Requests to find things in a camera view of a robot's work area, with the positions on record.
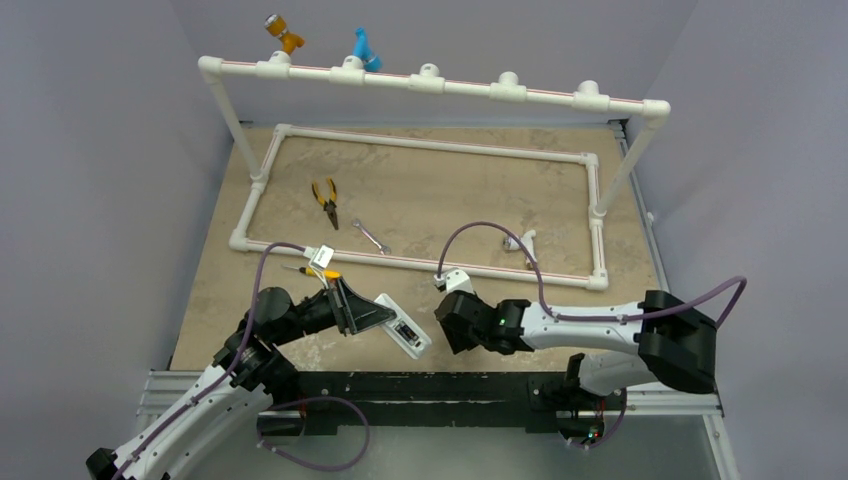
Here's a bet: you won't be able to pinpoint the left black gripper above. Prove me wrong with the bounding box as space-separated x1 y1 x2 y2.
272 275 395 346

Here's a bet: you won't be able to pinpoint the white remote control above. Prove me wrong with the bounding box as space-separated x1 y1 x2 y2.
375 293 433 360

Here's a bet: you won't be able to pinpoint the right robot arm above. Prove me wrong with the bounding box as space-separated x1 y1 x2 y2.
435 290 718 407

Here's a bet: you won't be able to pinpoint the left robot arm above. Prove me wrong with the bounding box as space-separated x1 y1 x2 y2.
86 278 401 479

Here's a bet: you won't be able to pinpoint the silver open-end wrench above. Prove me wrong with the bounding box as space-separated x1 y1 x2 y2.
351 218 391 255

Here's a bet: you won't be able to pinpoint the white PVC tap fitting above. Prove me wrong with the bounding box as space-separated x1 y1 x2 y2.
502 229 537 270

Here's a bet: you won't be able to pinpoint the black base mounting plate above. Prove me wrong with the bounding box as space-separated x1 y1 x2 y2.
255 371 625 442

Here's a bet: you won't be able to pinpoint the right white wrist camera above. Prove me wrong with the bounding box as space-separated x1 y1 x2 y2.
434 268 475 294

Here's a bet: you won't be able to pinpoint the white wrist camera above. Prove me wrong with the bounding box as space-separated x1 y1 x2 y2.
434 268 475 294
303 245 335 286

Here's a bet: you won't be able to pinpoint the yellow handled screwdriver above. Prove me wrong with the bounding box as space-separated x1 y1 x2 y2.
284 265 342 280

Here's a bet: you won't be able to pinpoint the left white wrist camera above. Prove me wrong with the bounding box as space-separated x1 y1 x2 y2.
303 245 335 286

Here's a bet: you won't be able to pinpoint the yellow handled pliers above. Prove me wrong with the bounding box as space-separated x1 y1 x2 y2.
311 177 339 230

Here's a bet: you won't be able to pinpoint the aluminium extrusion rail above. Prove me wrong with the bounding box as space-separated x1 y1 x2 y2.
136 371 724 422

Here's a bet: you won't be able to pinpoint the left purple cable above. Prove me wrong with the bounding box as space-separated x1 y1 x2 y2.
109 242 371 480

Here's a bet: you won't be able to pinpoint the white PVC pipe frame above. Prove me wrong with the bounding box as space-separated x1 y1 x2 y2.
198 51 671 291

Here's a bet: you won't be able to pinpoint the blue hose nozzle fitting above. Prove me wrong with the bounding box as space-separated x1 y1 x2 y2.
352 27 383 73

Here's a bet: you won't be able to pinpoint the orange hose nozzle fitting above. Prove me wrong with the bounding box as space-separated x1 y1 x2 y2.
264 14 305 55

